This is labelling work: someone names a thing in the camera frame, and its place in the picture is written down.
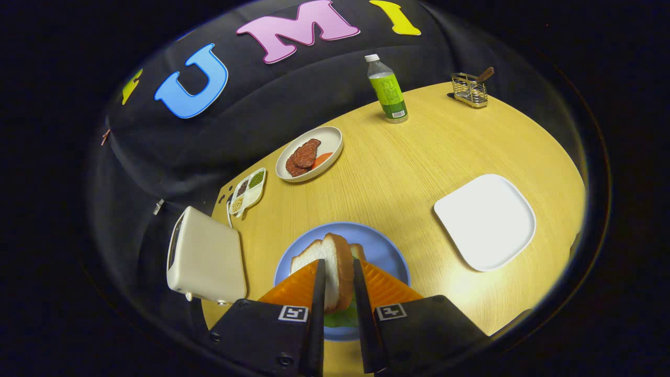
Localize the green label plastic bottle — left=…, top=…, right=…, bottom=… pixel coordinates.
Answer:
left=364, top=54, right=409, bottom=124

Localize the metal wire basket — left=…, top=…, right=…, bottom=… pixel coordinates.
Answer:
left=451, top=72, right=488, bottom=109

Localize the white bread slice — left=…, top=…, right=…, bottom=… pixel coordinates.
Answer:
left=289, top=233, right=355, bottom=314

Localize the brown meat slice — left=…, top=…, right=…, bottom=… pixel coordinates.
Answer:
left=285, top=152, right=309, bottom=178
left=292, top=139, right=322, bottom=168

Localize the white round plate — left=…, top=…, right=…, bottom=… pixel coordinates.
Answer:
left=275, top=126, right=344, bottom=183

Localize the white toaster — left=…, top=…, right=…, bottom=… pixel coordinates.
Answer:
left=166, top=206, right=248, bottom=305

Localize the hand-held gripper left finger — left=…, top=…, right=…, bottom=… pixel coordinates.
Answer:
left=208, top=259, right=326, bottom=377

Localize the white divided dish with beans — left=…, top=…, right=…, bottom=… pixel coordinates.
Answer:
left=229, top=167, right=267, bottom=218

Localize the black backdrop cloth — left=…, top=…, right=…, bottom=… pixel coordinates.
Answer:
left=86, top=0, right=524, bottom=315

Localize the white square plate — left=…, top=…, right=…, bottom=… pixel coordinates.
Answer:
left=433, top=174, right=537, bottom=272

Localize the green lettuce leaf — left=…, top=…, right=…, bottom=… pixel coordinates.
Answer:
left=325, top=301, right=359, bottom=329

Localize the blue round plate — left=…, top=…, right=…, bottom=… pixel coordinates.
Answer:
left=274, top=222, right=411, bottom=342

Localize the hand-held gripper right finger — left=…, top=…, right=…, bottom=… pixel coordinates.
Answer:
left=353, top=258, right=492, bottom=375

